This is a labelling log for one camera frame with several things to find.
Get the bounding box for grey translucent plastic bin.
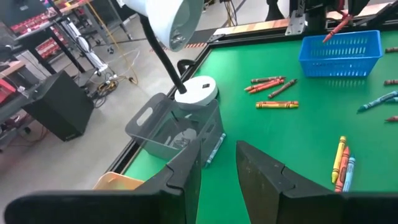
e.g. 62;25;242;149
124;92;225;169

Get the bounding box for black metal table frame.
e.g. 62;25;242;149
107;18;398;175

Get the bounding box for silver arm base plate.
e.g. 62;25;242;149
285;9;307;37

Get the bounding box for coiled floor cables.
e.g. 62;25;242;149
93;73;139;108

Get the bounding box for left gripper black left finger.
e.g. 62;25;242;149
4;139;202;224

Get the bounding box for olive green crayon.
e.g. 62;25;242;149
331;135;347;184

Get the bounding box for black workbench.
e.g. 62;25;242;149
12;12;88;75

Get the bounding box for red tool case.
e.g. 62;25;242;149
0;77;16;103

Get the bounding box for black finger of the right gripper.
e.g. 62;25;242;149
347;0;371;17

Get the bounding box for yellow hanging power cable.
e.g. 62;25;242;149
85;0;139;85

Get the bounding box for red storage bin rack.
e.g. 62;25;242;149
9;11;68;60

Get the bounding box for black speaker box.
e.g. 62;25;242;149
21;70;95;142

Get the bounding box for orange crayon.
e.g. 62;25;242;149
334;146;351;194
256;100;299;106

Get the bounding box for blue plastic basket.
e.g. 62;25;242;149
298;29;384;78

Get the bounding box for orange translucent plastic bin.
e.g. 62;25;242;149
92;171;146;191

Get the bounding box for white desk lamp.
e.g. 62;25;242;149
119;0;219;110

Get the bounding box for green table mat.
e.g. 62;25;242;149
124;29;398;224

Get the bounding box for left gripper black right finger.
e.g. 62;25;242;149
235;140;398;224

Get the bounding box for yellow crayon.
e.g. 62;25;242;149
256;103;299;110

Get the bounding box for red crayon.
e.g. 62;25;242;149
244;79;285;92
322;14;355;44
248;80;285;95

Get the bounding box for large black monitor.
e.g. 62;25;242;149
0;0;47;26

